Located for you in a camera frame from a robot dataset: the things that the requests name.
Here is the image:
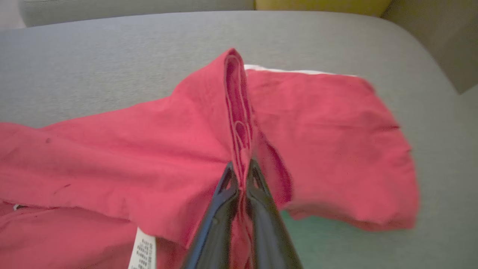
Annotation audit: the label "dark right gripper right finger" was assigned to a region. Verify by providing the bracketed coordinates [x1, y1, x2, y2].
[246, 158, 303, 269]

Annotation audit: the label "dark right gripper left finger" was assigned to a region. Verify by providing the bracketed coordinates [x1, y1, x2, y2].
[181, 161, 240, 269]

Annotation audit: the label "red shirt with white sleeves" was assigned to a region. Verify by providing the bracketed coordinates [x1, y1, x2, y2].
[0, 47, 421, 269]

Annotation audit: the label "red shorts with white trim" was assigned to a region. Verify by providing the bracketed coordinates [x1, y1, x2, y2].
[244, 64, 360, 78]

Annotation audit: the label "large grey sofa seat cushion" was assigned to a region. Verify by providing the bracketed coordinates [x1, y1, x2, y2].
[0, 10, 478, 269]

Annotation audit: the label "yellow sofa cushion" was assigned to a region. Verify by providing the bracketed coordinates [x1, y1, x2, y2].
[255, 0, 392, 18]

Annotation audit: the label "grey sofa back cushion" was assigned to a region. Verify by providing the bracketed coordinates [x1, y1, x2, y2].
[19, 0, 257, 27]

